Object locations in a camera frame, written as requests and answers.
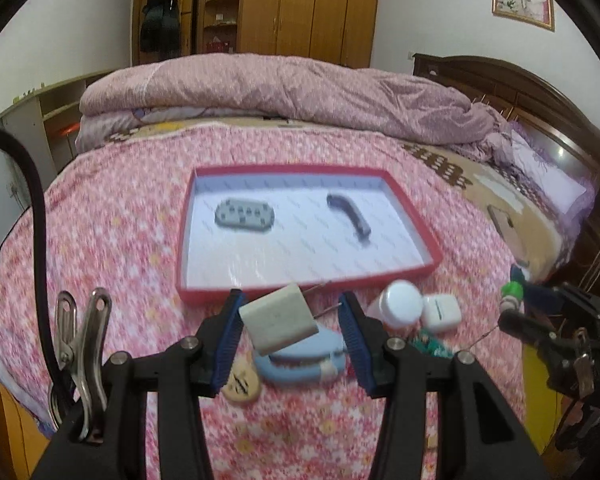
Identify metal spring clip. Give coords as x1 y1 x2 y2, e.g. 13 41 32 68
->
55 287 113 443
572 327 597 400

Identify wooden wardrobe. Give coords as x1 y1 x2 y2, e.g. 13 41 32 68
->
119 0 381 68

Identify round wooden chess piece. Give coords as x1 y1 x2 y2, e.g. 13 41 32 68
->
222 355 263 403

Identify light blue oval device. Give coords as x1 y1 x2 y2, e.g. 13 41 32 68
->
252 327 348 388

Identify grey remote control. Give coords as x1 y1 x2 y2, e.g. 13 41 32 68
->
214 197 276 233

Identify white earbuds case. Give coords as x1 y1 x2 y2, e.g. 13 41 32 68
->
421 292 462 335

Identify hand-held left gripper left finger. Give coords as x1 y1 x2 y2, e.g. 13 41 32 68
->
30 288 248 480

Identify white charger plug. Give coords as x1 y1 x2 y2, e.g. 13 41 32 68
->
238 282 331 356

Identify purple pillow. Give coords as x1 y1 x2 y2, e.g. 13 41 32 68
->
485 120 593 221

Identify dark grey curved handle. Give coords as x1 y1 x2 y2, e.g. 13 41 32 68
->
326 192 373 247

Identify dark wooden headboard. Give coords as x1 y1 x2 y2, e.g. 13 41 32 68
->
412 52 600 271

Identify pink folded quilt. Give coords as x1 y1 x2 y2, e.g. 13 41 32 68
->
75 52 511 161

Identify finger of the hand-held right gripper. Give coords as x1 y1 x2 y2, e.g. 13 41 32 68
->
500 310 551 348
527 285 563 313

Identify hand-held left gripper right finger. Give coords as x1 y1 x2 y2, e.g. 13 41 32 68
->
337 291 551 480

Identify pale side shelf unit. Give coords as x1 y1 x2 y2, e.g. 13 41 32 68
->
0 70 113 176

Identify green lighter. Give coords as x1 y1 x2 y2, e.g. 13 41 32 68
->
412 332 453 361

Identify black braided cable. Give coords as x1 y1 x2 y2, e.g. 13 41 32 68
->
0 125 76 411

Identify dark hanging clothes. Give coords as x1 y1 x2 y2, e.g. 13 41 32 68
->
139 0 181 53

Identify orange bottle with white cap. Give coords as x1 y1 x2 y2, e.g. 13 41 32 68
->
367 280 426 333

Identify pink floral bed sheet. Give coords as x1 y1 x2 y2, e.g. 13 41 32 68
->
0 120 531 480

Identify yellow plastic object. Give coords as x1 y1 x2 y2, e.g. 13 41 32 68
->
522 345 566 456

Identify red tray with white inside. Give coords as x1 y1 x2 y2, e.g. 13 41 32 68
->
175 164 443 307

